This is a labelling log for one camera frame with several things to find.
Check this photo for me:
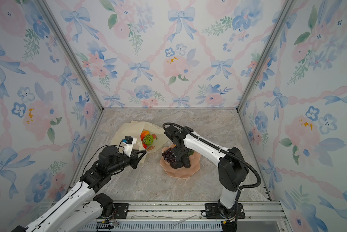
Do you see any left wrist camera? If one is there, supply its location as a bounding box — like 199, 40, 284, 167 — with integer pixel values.
122, 136, 137, 158

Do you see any pink scalloped fruit plate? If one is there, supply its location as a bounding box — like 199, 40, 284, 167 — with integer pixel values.
159, 152, 201, 179

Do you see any aluminium corner post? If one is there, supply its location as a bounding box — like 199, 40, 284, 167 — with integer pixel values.
34, 0, 104, 112
236, 0, 295, 113

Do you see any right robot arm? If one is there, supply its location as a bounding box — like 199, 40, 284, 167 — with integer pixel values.
163, 123, 259, 218

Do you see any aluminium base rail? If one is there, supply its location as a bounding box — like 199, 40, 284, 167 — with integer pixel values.
77, 202, 292, 232

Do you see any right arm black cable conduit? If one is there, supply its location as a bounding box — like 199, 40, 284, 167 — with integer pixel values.
162, 122, 261, 201

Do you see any yellow plastic bag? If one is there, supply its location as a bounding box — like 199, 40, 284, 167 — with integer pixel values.
110, 121, 168, 162

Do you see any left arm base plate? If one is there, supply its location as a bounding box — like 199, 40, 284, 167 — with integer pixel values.
111, 203, 130, 219

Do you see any purple grape bunch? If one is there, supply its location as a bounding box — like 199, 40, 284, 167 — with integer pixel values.
162, 148, 177, 163

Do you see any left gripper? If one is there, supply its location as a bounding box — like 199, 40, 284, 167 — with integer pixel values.
109, 149, 147, 175

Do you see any right aluminium corner post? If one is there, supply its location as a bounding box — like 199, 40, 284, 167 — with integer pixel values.
236, 0, 295, 113

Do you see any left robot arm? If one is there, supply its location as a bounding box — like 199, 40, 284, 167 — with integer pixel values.
13, 144, 147, 232

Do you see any left aluminium corner post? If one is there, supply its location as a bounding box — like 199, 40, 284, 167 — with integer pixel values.
34, 0, 104, 112

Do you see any red-yellow mango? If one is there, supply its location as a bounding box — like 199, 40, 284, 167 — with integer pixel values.
140, 130, 150, 140

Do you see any green custard apple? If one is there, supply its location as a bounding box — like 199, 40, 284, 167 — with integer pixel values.
142, 134, 154, 146

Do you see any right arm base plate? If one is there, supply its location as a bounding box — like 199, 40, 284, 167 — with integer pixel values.
201, 202, 246, 220

